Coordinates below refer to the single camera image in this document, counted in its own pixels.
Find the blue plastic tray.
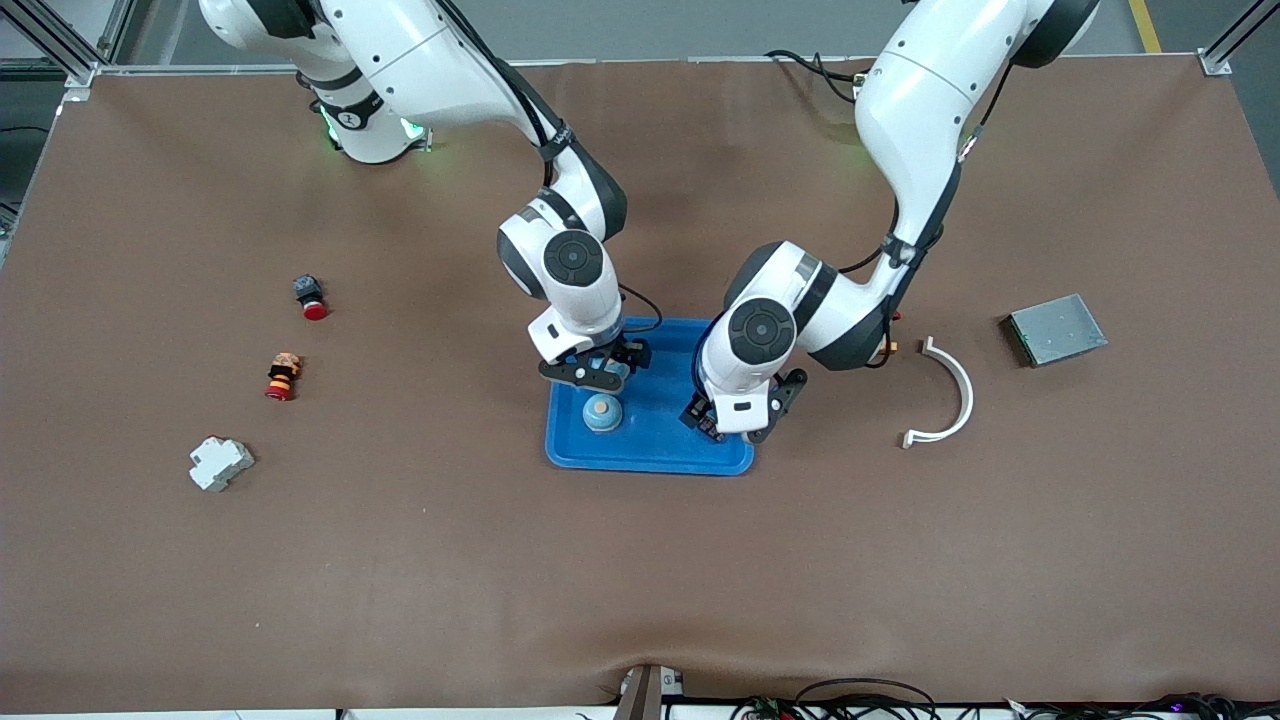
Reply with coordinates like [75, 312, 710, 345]
[545, 317, 756, 477]

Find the brown table mat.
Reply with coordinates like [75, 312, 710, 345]
[0, 55, 1280, 713]

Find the red emergency stop orange body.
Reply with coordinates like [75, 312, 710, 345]
[264, 352, 303, 403]

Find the grey metal box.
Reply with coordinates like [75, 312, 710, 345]
[1000, 294, 1109, 369]

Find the white circuit breaker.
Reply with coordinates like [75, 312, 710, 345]
[188, 436, 256, 494]

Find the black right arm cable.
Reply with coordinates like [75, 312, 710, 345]
[435, 0, 664, 336]

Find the white curved plastic bracket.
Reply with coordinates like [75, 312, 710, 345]
[902, 336, 975, 450]

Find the black looped cable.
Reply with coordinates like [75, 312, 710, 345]
[795, 678, 936, 720]

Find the black left arm base cable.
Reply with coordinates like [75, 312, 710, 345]
[765, 48, 871, 101]

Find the black cable bundle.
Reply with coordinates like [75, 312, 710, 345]
[1005, 692, 1280, 720]

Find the aluminium frame post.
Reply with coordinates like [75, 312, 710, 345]
[1200, 0, 1266, 76]
[0, 0, 136, 101]

